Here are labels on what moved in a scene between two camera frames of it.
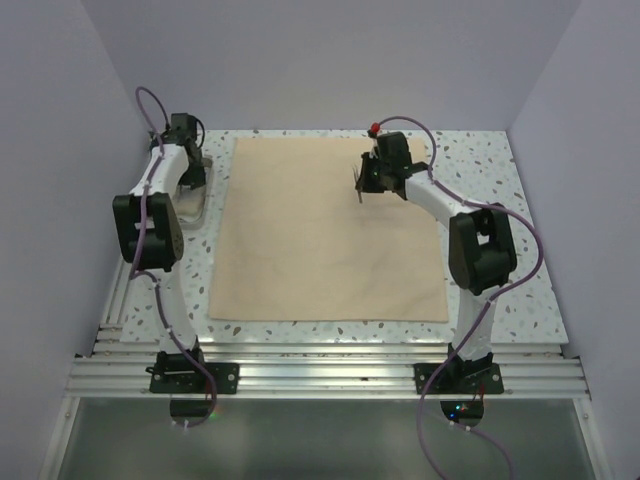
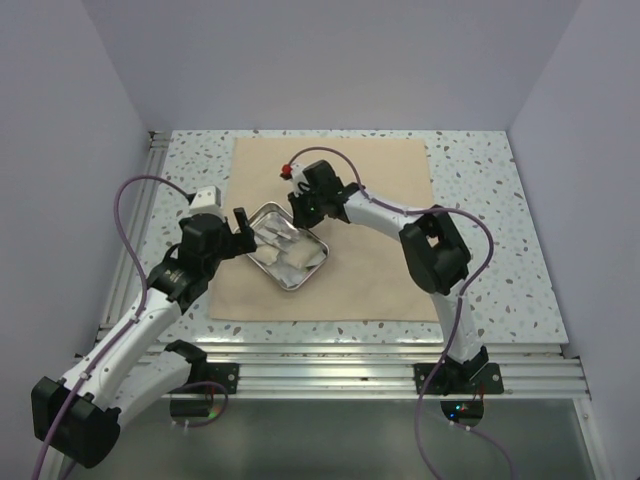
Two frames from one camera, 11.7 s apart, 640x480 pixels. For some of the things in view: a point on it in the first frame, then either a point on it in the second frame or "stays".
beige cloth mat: x=294 y=240 stays
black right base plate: x=452 y=379 stays
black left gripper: x=195 y=178 to x=238 y=243
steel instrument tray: x=192 y=204 to x=287 y=253
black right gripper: x=364 y=184 to x=301 y=218
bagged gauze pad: x=189 y=203 to x=303 y=252
